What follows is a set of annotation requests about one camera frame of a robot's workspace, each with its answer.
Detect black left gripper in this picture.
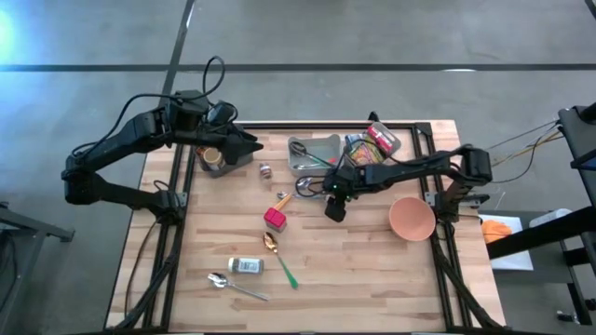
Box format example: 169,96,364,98
195,125,264,165

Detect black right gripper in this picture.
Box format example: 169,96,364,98
324,166,369,223

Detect round can with tan lid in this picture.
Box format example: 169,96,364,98
203,147,226,172

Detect spoon with red handle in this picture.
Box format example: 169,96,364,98
292,156,338,170

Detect spoon with teal handle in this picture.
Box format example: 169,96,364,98
297,151,337,168

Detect black spoon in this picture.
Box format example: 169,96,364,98
289,141,327,164

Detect sesame seasoning blend bottle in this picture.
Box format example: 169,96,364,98
226,257,265,275

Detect silver metal spoon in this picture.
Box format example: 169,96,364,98
208,270,270,302

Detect dark grey plastic bin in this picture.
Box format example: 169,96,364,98
195,125,255,179

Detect white plastic bin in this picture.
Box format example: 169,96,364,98
287,133,343,178

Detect salmon pink bowl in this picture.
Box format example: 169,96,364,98
388,195,438,242

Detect orange cloth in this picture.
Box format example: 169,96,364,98
481,219,513,245

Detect white sheet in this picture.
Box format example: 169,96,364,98
478,212,535,272

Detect black metal stand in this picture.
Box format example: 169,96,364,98
486,102,596,327

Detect white plastic container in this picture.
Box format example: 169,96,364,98
529,208,573,229

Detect grey metal stand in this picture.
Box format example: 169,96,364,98
0,200,75,335

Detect black aluminium table frame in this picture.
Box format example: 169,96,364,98
111,111,508,334

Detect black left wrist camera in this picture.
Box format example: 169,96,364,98
207,101,238,127

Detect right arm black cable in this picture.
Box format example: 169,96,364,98
295,143,467,200

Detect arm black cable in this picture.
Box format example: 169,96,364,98
295,143,467,200
76,55,239,159

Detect spoon with orange handle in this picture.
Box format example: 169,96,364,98
274,176,314,213

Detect gold spoon with green handle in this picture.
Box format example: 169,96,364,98
262,231,300,289

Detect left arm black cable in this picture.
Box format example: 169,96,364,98
76,55,239,159

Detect light grey handled bin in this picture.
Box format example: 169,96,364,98
343,121,402,168

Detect thin brown cable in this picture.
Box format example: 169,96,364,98
123,218,159,320

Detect thin coloured wires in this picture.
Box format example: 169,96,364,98
465,119,564,162

